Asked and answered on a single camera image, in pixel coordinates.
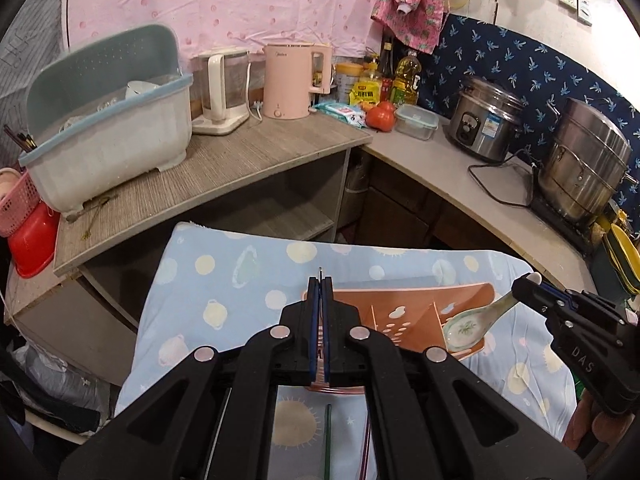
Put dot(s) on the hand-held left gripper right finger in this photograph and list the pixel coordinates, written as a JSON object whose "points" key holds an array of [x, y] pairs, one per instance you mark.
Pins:
{"points": [[328, 340]]}

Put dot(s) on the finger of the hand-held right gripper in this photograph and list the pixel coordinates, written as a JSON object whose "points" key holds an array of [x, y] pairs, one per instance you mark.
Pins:
{"points": [[567, 296], [535, 292]]}

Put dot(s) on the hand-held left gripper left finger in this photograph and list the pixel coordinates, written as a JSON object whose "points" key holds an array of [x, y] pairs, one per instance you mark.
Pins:
{"points": [[314, 340]]}

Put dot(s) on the white ceramic soup spoon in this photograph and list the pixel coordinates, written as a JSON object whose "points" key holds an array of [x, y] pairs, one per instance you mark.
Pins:
{"points": [[462, 331]]}

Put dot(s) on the pink plastic utensil holder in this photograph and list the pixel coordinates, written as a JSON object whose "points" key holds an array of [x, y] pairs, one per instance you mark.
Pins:
{"points": [[405, 305]]}

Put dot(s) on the green chopstick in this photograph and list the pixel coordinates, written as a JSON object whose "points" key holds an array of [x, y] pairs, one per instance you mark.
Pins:
{"points": [[328, 440]]}

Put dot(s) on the dark red chopstick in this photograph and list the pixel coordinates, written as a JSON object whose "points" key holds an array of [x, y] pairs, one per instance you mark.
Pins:
{"points": [[366, 452]]}

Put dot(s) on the stack of yellow green bowls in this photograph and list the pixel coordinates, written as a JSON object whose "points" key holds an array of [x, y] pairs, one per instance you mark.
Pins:
{"points": [[620, 255]]}

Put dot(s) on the black induction cooker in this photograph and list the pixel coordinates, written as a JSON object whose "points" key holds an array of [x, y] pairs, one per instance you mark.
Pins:
{"points": [[555, 222]]}

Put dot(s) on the blue printed blanket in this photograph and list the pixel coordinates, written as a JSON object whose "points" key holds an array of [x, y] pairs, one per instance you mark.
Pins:
{"points": [[225, 285]]}

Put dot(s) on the steel steamer pot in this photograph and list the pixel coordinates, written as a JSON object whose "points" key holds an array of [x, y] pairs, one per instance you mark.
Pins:
{"points": [[585, 165]]}

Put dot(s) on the beige corner counter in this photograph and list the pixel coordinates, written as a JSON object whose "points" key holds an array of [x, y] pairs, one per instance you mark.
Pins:
{"points": [[425, 170]]}

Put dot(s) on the steel rice cooker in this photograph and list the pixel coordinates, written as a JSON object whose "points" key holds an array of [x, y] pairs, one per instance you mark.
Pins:
{"points": [[482, 122]]}

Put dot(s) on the grey wood-grain cabinet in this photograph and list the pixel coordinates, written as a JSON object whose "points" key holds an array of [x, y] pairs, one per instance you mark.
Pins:
{"points": [[240, 160]]}

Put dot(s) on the clear plastic food container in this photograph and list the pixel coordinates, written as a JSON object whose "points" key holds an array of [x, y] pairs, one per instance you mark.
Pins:
{"points": [[416, 122]]}

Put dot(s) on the wet wipes pack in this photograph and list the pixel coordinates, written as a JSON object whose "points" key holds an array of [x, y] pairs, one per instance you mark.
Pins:
{"points": [[342, 114]]}

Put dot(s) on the red round fruit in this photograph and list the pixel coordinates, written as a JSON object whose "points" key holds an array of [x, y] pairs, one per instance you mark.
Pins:
{"points": [[381, 117]]}

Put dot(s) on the navy patterned cloth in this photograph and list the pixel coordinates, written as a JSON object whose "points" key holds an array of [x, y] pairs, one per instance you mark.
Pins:
{"points": [[505, 55]]}

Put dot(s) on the cooking oil bottle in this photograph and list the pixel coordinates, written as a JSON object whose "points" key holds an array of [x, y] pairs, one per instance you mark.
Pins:
{"points": [[406, 80]]}

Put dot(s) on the yellow seasoning packet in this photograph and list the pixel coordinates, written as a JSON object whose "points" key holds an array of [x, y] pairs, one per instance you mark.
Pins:
{"points": [[365, 94]]}

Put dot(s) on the brown twig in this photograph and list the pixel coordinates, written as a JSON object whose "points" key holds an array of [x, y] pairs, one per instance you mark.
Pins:
{"points": [[95, 215]]}

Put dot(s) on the tin canister with yellow lid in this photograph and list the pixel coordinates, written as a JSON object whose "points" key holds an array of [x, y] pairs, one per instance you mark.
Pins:
{"points": [[345, 85]]}

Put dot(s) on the pink electric kettle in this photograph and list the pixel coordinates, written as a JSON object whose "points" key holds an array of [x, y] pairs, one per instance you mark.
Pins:
{"points": [[287, 82]]}

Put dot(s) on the grey plastic bag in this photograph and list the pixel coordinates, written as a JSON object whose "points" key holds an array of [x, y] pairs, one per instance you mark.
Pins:
{"points": [[55, 375]]}

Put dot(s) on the glass kettle with white base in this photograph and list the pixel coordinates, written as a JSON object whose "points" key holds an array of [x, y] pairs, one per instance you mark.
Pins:
{"points": [[220, 95]]}

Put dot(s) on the dark sauce bottle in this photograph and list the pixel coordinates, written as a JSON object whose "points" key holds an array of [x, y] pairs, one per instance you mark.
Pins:
{"points": [[387, 72]]}

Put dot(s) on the blue grey dish drainer box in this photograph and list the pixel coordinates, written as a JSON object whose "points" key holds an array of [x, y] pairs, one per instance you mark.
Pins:
{"points": [[110, 147]]}

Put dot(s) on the red plastic basin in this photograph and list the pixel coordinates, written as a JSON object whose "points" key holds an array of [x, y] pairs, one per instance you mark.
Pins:
{"points": [[32, 250]]}

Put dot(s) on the white cup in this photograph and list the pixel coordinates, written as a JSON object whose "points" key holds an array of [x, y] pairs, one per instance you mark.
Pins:
{"points": [[141, 89]]}

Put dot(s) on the pink floral garment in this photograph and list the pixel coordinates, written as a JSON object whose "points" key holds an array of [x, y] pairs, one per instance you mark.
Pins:
{"points": [[412, 5]]}

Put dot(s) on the pink plastic basket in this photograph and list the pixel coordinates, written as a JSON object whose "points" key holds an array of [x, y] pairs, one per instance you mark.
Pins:
{"points": [[17, 212]]}

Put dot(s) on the pink dotted curtain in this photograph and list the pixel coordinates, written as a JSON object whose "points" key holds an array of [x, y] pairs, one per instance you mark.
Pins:
{"points": [[240, 5]]}

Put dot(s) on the pink bowl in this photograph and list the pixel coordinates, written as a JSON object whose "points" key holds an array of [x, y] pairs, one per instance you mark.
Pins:
{"points": [[9, 182]]}

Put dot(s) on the bundle of dark chopsticks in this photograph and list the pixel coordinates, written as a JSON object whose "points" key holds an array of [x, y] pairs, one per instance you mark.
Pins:
{"points": [[22, 139]]}

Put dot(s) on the grey striped cloth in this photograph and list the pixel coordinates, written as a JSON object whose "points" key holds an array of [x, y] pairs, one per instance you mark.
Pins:
{"points": [[30, 60]]}

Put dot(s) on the white wall switch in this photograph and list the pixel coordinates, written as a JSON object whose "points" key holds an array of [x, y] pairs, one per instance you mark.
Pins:
{"points": [[585, 10]]}

